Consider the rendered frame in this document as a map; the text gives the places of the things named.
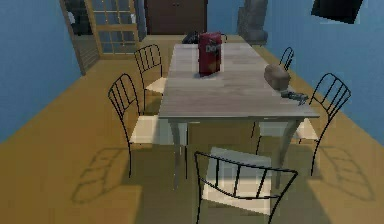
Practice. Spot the grey wooden dining table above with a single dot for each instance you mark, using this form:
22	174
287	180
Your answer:
230	90

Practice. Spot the red snack bag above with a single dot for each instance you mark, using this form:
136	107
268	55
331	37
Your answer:
210	53

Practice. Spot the brown bread loaf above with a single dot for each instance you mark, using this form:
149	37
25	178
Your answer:
276	77

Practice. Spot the dark brown cupboard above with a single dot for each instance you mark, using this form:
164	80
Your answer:
176	16

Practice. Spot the grey metal utensil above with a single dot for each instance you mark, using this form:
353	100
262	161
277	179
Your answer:
294	96

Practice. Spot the grey armchair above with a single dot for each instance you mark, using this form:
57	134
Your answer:
252	20

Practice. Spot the wooden glass pane door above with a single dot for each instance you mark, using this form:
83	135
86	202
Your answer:
115	26

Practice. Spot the black framed wall picture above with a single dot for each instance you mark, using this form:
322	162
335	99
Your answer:
336	10

